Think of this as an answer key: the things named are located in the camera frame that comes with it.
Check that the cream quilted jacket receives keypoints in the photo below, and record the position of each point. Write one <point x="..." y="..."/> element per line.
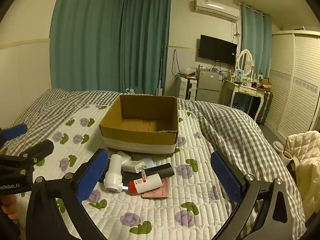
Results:
<point x="306" y="155"/>

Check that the small white charger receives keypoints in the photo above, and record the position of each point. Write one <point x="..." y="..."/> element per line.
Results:
<point x="129" y="90"/>

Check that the open cardboard box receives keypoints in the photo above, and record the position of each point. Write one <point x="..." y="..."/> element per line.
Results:
<point x="140" y="127"/>

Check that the white mop pole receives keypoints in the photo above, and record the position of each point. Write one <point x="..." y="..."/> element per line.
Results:
<point x="160" y="72"/>

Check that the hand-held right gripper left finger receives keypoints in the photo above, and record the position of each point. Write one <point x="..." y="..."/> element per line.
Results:
<point x="92" y="177"/>

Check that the white flat box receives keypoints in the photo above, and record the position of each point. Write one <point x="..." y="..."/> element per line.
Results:
<point x="123" y="155"/>

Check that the white floral quilted mat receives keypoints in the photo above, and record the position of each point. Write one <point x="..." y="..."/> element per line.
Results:
<point x="155" y="217"/>

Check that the white and red cylinder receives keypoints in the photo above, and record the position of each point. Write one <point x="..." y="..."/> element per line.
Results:
<point x="146" y="183"/>

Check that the blue picture frame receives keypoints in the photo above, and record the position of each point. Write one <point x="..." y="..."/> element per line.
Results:
<point x="239" y="75"/>

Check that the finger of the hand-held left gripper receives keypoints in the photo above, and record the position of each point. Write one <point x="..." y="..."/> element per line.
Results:
<point x="38" y="151"/>
<point x="15" y="131"/>

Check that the green curtain panel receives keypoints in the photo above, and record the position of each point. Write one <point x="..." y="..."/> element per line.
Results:
<point x="146" y="42"/>

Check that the black rectangular box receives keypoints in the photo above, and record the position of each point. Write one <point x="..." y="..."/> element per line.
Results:
<point x="160" y="170"/>

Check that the white air conditioner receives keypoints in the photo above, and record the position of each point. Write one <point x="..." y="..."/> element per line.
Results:
<point x="216" y="8"/>

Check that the black wall television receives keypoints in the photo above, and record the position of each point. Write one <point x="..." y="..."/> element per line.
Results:
<point x="217" y="50"/>

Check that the grey checked blanket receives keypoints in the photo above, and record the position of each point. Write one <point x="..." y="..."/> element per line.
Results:
<point x="225" y="122"/>

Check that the white plug adapter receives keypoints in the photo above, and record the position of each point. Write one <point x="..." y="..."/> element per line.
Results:
<point x="130" y="167"/>

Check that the white ribbed suitcase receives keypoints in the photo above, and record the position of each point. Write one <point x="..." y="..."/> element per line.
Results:
<point x="184" y="88"/>

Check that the light blue small case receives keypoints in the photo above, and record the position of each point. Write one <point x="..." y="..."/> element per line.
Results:
<point x="147" y="163"/>

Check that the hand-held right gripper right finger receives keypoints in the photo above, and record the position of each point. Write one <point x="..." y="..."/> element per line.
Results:
<point x="226" y="177"/>

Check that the narrow green curtain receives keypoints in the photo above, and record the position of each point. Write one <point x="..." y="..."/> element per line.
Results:
<point x="260" y="45"/>

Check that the person's left hand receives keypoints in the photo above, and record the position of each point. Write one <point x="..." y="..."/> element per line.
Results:
<point x="8" y="206"/>

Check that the white lint shaver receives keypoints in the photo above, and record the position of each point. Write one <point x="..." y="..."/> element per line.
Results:
<point x="113" y="177"/>

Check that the pink flat card case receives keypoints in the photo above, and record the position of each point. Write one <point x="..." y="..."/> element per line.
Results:
<point x="157" y="193"/>

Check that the white waste bin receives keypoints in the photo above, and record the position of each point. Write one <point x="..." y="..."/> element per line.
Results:
<point x="279" y="150"/>

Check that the white slatted wardrobe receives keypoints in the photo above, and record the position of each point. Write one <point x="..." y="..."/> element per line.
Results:
<point x="292" y="80"/>

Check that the wide green curtain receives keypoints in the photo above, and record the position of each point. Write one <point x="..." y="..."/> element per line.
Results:
<point x="85" y="37"/>

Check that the silver mini fridge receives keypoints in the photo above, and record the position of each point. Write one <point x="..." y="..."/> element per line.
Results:
<point x="207" y="86"/>

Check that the white vanity table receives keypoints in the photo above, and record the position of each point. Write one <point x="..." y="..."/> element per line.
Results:
<point x="246" y="89"/>

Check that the oval white vanity mirror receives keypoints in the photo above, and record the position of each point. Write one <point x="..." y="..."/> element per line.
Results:
<point x="245" y="62"/>

